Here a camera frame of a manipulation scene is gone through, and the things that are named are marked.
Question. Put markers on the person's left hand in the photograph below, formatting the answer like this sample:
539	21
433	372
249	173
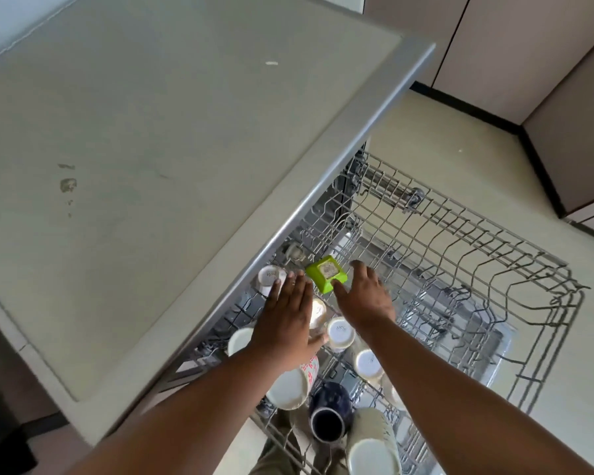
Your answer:
287	326

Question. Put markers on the person's right hand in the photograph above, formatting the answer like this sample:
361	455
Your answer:
369	301

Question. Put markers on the white floral teacup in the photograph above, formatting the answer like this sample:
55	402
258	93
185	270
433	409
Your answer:
340	333
391	390
268	278
319	314
367	365

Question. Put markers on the plain cream mug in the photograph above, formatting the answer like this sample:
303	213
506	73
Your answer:
238	341

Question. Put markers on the green rectangular dish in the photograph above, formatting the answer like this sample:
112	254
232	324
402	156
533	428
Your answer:
324	274

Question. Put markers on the red flower print mug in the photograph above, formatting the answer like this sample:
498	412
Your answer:
289	388

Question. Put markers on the dark blue cup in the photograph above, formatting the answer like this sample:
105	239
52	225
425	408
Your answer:
329	410

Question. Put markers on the cream diamond pattern mug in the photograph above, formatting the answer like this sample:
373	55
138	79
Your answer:
371	450

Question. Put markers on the silver dishwasher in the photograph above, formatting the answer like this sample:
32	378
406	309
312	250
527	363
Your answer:
153	143

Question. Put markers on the person's right forearm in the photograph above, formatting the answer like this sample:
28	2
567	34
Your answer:
465	410

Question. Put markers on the person's left forearm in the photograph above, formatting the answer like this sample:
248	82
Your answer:
178	425

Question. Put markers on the person's khaki trousers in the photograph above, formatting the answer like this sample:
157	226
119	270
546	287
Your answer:
272	460

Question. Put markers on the pink base cabinet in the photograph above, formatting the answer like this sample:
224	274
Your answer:
54	455

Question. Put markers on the beige base cabinet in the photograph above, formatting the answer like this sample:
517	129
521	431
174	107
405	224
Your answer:
500	44

